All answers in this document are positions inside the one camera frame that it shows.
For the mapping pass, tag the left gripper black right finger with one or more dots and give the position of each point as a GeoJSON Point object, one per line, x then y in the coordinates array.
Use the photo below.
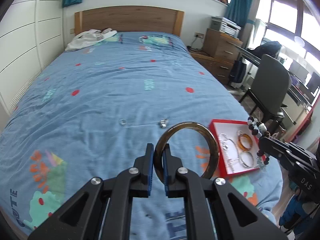
{"type": "Point", "coordinates": [214, 209]}

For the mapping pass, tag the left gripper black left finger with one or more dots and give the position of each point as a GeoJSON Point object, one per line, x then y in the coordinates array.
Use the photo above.
{"type": "Point", "coordinates": [101, 209]}

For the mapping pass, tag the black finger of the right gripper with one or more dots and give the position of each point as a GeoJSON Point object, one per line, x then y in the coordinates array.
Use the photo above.
{"type": "Point", "coordinates": [277, 147]}

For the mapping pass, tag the amber translucent bangle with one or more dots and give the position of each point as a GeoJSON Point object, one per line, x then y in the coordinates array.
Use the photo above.
{"type": "Point", "coordinates": [244, 141]}

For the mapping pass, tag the thin silver bangle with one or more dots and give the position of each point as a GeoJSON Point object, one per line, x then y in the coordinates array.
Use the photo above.
{"type": "Point", "coordinates": [246, 159]}

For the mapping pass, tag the dark brown jade bangle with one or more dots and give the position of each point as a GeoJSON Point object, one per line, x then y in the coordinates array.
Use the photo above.
{"type": "Point", "coordinates": [211, 142]}

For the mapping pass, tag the red white jewelry box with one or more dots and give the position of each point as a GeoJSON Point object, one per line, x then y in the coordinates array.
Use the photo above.
{"type": "Point", "coordinates": [226, 134]}

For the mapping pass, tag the grey desk chair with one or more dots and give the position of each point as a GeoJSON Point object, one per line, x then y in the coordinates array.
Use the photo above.
{"type": "Point", "coordinates": [268, 89]}

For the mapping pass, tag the dark hanging bag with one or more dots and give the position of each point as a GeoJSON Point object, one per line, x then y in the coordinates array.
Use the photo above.
{"type": "Point", "coordinates": [237, 73]}

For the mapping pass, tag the silver crystal charm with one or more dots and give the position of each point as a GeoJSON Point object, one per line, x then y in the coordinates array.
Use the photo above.
{"type": "Point", "coordinates": [163, 123]}

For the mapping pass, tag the dark bag on desk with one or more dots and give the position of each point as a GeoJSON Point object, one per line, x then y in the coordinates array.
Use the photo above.
{"type": "Point", "coordinates": [271, 48]}

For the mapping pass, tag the wooden drawer cabinet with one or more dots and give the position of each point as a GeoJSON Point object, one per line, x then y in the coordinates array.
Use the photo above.
{"type": "Point", "coordinates": [218, 54]}

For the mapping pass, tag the white printer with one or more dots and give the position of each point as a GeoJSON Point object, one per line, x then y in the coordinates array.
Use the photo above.
{"type": "Point", "coordinates": [226, 26]}

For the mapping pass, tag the teal right curtain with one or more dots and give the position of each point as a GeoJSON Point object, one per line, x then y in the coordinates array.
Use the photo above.
{"type": "Point", "coordinates": [238, 11]}

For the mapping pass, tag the white clothing on bed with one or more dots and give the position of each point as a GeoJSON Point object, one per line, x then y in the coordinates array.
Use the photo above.
{"type": "Point", "coordinates": [89, 38]}

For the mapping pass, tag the white wardrobe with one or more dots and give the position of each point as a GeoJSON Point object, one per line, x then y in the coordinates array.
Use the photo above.
{"type": "Point", "coordinates": [31, 38]}

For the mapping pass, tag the wooden headboard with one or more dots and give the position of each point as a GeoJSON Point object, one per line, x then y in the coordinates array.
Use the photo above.
{"type": "Point", "coordinates": [130, 18]}

